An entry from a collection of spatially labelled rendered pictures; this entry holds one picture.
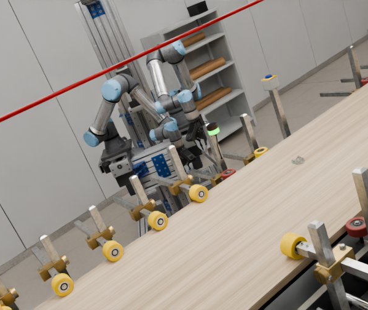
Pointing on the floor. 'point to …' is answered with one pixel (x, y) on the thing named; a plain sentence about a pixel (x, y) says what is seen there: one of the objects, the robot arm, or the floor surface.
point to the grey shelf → (193, 51)
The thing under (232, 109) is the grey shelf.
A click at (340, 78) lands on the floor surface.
